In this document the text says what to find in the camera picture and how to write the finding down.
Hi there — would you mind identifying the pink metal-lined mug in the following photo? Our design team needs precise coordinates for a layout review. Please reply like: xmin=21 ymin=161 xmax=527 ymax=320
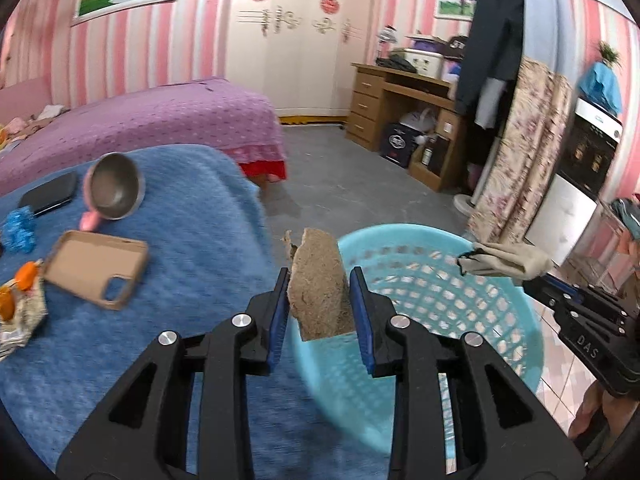
xmin=79 ymin=153 xmax=145 ymax=232

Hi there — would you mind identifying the light blue plastic basket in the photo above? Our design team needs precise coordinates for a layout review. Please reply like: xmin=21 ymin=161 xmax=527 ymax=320
xmin=292 ymin=224 xmax=544 ymax=454

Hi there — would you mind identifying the crumpled blue plastic bag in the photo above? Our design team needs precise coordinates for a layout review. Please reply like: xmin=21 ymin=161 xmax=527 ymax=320
xmin=1 ymin=206 xmax=36 ymax=254

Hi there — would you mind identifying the cream wardrobe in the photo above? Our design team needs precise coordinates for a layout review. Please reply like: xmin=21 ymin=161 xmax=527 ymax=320
xmin=224 ymin=0 xmax=371 ymax=119

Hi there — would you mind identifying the white storage box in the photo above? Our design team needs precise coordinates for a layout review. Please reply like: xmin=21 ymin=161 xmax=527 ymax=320
xmin=402 ymin=49 xmax=444 ymax=79

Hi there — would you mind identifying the torn brown cardboard piece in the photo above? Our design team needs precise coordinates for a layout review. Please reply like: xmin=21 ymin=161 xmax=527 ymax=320
xmin=282 ymin=228 xmax=355 ymax=341

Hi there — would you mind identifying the orange bottle cap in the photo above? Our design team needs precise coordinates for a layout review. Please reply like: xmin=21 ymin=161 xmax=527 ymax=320
xmin=0 ymin=286 xmax=15 ymax=322

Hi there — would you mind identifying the beige cloth rag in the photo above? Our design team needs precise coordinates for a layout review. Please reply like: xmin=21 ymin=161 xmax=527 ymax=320
xmin=457 ymin=243 xmax=554 ymax=281

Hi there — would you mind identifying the dark box under desk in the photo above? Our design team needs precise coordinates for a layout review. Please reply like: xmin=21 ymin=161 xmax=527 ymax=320
xmin=380 ymin=122 xmax=423 ymax=169

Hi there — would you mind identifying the floral curtain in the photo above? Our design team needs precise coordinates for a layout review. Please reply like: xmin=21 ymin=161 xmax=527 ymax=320
xmin=469 ymin=56 xmax=573 ymax=243

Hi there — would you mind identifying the black glasses case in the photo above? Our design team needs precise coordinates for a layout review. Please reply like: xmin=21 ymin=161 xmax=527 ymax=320
xmin=18 ymin=171 xmax=78 ymax=217

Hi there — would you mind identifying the pink headboard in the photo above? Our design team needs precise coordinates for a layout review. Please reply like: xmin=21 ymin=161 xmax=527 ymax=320
xmin=0 ymin=77 xmax=52 ymax=125

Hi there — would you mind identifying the dark hanging coat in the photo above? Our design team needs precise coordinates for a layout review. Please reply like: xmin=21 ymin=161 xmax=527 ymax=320
xmin=454 ymin=0 xmax=526 ymax=116

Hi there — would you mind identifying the blue fuzzy blanket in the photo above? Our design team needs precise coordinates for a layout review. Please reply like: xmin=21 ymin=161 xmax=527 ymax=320
xmin=1 ymin=145 xmax=388 ymax=479

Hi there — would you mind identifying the tan phone case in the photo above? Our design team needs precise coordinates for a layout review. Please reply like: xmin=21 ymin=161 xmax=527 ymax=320
xmin=42 ymin=230 xmax=149 ymax=310

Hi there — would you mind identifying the wooden desk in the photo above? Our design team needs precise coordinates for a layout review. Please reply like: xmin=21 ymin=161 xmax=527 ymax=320
xmin=345 ymin=64 xmax=465 ymax=192

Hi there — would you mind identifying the printed snack wrapper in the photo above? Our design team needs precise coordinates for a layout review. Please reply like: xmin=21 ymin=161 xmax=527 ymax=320
xmin=1 ymin=276 xmax=48 ymax=360

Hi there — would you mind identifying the purple dotted bed cover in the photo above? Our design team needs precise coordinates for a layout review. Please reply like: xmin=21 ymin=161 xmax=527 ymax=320
xmin=1 ymin=77 xmax=288 ymax=195

